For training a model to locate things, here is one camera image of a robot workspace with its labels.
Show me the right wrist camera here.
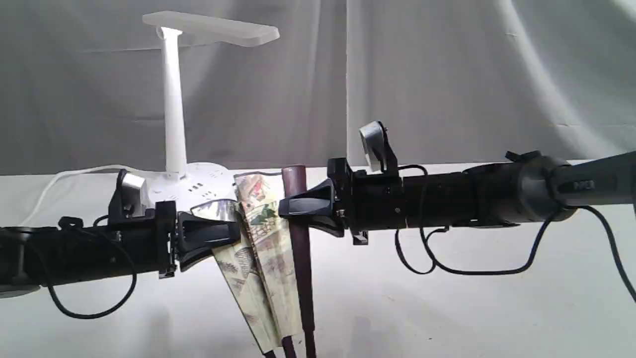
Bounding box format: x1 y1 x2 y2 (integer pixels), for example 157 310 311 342
359 121 399 176

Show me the white desk lamp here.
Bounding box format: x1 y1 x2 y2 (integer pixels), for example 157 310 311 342
142 11 280 211

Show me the grey backdrop curtain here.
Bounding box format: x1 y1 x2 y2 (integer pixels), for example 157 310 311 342
0 0 635 175

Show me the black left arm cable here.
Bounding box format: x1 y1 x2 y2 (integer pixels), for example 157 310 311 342
35 216 139 320

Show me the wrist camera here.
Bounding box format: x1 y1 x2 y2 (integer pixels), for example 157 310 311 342
107 169 148 225
359 121 399 176

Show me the painted paper folding fan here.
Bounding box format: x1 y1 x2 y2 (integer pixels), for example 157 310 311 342
191 165 317 358

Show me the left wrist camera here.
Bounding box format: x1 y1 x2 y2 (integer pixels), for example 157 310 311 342
107 169 148 225

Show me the white power cable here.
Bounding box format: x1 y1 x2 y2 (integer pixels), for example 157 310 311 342
20 165 160 228

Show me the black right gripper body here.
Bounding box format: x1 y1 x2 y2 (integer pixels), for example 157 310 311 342
327 158 473 245

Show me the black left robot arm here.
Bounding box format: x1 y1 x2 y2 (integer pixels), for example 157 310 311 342
1 201 240 293

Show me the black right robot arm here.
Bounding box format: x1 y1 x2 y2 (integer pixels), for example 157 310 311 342
278 151 636 245

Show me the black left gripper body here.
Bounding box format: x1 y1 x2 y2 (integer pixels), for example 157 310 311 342
94 201 177 279

